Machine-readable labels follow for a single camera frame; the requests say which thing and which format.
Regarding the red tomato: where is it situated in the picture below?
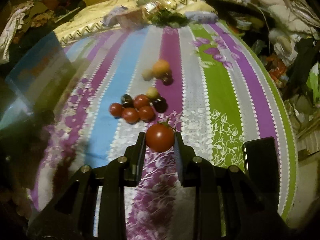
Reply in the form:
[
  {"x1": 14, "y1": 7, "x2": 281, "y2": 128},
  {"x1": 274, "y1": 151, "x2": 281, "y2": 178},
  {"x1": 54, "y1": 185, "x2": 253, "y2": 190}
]
[
  {"x1": 133, "y1": 94, "x2": 150, "y2": 109},
  {"x1": 145, "y1": 119, "x2": 175, "y2": 153},
  {"x1": 109, "y1": 102, "x2": 124, "y2": 118},
  {"x1": 121, "y1": 108, "x2": 140, "y2": 124},
  {"x1": 138, "y1": 106, "x2": 155, "y2": 122}
]

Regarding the red tomato in row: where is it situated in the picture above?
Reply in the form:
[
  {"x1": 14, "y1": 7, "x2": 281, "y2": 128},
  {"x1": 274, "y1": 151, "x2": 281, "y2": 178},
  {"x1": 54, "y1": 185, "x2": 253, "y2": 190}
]
[{"x1": 109, "y1": 102, "x2": 124, "y2": 118}]

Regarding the dark plum left of pile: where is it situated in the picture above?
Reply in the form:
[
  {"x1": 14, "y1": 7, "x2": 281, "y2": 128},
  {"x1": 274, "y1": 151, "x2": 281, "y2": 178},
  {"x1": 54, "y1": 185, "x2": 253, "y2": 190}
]
[{"x1": 121, "y1": 94, "x2": 134, "y2": 108}]

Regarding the dark plum centre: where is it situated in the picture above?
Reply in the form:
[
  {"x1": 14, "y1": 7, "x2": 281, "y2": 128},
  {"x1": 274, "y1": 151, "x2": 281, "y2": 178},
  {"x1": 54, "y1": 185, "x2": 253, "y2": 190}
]
[{"x1": 152, "y1": 96, "x2": 168, "y2": 113}]

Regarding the tan longan centre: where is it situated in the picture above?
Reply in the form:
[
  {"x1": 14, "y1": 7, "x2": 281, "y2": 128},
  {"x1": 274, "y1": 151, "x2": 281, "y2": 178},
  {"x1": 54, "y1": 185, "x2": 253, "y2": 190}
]
[{"x1": 146, "y1": 87, "x2": 159, "y2": 100}]

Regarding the tan longan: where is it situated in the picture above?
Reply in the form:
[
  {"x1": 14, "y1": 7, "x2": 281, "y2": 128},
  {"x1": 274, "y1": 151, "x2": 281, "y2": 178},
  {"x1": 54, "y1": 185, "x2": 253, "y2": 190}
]
[
  {"x1": 142, "y1": 69, "x2": 154, "y2": 81},
  {"x1": 146, "y1": 87, "x2": 159, "y2": 100}
]

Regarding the black smartphone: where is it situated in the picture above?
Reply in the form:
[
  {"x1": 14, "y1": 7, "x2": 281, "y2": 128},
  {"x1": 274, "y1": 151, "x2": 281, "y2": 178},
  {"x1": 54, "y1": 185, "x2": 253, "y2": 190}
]
[{"x1": 242, "y1": 137, "x2": 280, "y2": 211}]

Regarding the striped floral bed sheet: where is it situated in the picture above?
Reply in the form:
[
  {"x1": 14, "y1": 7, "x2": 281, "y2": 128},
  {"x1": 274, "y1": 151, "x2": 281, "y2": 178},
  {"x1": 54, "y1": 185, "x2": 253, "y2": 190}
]
[{"x1": 28, "y1": 21, "x2": 299, "y2": 240}]

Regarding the tan longan at back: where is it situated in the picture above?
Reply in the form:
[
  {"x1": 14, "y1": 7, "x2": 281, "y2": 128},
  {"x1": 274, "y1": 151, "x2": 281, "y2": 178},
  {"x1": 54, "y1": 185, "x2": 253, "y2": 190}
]
[{"x1": 142, "y1": 69, "x2": 154, "y2": 81}]

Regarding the orange at back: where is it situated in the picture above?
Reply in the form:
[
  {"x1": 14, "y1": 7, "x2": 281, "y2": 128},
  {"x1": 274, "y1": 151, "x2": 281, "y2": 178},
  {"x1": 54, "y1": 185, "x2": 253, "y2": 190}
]
[{"x1": 152, "y1": 59, "x2": 170, "y2": 79}]

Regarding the blue cardboard box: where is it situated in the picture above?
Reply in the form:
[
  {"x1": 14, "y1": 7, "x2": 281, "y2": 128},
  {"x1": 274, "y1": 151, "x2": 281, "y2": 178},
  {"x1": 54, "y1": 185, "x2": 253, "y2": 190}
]
[{"x1": 5, "y1": 32, "x2": 76, "y2": 112}]

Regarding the small purple pouch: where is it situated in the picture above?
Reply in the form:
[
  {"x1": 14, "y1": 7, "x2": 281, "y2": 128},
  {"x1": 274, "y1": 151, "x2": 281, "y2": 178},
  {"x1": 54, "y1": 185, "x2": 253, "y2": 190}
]
[{"x1": 185, "y1": 11, "x2": 219, "y2": 24}]

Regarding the cream yellow quilt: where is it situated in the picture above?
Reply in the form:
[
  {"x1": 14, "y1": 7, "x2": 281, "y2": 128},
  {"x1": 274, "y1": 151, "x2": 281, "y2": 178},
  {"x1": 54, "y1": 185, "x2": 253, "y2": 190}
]
[{"x1": 54, "y1": 0, "x2": 216, "y2": 47}]

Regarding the plastic bag of greens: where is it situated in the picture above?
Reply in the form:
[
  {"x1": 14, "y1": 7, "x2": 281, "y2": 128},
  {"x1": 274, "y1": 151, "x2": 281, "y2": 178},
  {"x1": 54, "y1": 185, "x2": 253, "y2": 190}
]
[{"x1": 101, "y1": 0, "x2": 190, "y2": 30}]

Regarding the pile of clothes right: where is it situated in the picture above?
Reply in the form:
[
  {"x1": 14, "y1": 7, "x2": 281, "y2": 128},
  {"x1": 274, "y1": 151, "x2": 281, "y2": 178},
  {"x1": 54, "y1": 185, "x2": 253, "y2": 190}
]
[{"x1": 205, "y1": 0, "x2": 319, "y2": 141}]

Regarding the pile of clothes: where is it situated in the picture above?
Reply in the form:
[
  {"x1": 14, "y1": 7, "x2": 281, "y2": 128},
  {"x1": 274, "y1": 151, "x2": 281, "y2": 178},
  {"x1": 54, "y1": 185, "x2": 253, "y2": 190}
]
[
  {"x1": 1, "y1": 0, "x2": 86, "y2": 64},
  {"x1": 205, "y1": 0, "x2": 319, "y2": 141}
]

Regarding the pile of clothes left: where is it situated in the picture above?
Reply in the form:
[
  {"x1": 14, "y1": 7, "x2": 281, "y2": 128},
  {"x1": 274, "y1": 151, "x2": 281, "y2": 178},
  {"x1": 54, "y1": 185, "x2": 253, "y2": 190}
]
[{"x1": 1, "y1": 0, "x2": 86, "y2": 64}]

